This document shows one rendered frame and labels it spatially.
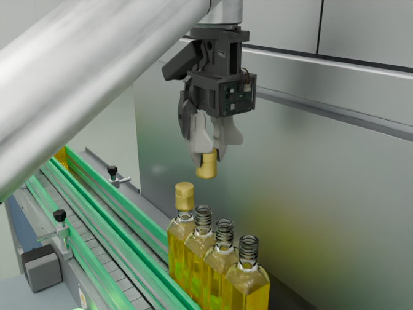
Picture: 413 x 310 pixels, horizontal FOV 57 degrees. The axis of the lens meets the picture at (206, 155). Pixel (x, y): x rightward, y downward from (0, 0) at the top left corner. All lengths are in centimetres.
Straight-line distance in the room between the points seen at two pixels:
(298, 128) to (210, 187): 35
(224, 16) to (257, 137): 25
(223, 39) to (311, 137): 21
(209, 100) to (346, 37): 21
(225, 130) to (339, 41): 21
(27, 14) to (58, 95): 610
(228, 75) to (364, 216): 28
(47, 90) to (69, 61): 2
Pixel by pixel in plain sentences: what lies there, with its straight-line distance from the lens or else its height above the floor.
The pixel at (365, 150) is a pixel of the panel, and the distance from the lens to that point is 56.
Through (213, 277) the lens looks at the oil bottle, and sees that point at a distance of 67.
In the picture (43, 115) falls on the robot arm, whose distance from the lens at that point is 27.
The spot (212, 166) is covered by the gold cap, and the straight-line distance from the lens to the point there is 61.
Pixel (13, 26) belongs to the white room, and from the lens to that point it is 633.
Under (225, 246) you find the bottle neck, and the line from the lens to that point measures 64.
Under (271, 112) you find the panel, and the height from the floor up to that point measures 130.
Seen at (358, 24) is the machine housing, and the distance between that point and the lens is 58.
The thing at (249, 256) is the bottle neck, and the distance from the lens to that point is 60.
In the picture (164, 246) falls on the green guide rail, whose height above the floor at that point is 93.
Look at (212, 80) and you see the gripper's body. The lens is 51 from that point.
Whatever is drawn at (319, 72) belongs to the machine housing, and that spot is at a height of 138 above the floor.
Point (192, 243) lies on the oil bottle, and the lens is 69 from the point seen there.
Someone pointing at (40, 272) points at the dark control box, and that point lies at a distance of 114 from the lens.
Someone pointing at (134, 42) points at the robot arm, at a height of 145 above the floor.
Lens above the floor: 149
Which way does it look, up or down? 23 degrees down
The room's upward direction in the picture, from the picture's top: straight up
